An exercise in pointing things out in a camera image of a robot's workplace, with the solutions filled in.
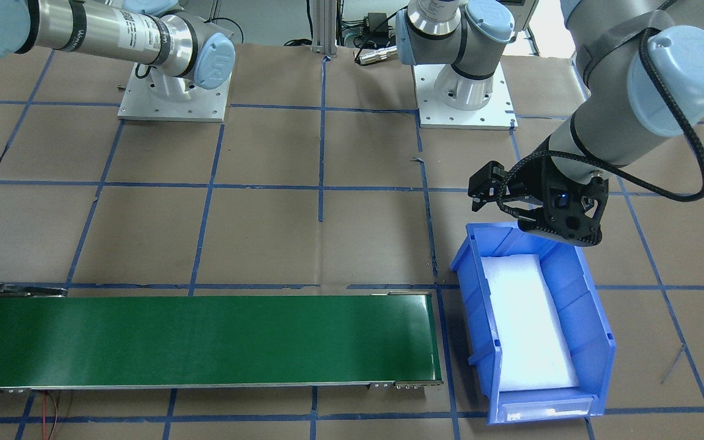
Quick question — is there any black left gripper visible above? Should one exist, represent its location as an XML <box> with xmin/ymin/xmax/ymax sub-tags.
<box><xmin>467</xmin><ymin>150</ymin><xmax>609</xmax><ymax>247</ymax></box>

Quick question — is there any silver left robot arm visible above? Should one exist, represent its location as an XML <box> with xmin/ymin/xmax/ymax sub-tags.
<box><xmin>467</xmin><ymin>1</ymin><xmax>704</xmax><ymax>247</ymax></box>

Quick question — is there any blue plastic bin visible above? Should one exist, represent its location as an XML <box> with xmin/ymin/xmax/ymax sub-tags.
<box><xmin>452</xmin><ymin>222</ymin><xmax>617</xmax><ymax>424</ymax></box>

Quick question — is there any white foam pad bin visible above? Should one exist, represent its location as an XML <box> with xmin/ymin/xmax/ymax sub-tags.
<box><xmin>481</xmin><ymin>254</ymin><xmax>579</xmax><ymax>392</ymax></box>

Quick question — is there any black power adapter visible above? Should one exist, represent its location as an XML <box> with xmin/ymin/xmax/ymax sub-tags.
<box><xmin>363</xmin><ymin>12</ymin><xmax>389</xmax><ymax>39</ymax></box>

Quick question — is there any green conveyor belt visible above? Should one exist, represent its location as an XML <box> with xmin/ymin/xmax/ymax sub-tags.
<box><xmin>0</xmin><ymin>285</ymin><xmax>442</xmax><ymax>391</ymax></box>

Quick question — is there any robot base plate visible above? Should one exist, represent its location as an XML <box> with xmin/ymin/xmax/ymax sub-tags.
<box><xmin>413</xmin><ymin>64</ymin><xmax>519</xmax><ymax>130</ymax></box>
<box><xmin>118</xmin><ymin>68</ymin><xmax>230</xmax><ymax>123</ymax></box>

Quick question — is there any aluminium frame post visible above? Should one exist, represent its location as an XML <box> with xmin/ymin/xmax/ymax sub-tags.
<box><xmin>308</xmin><ymin>1</ymin><xmax>340</xmax><ymax>58</ymax></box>

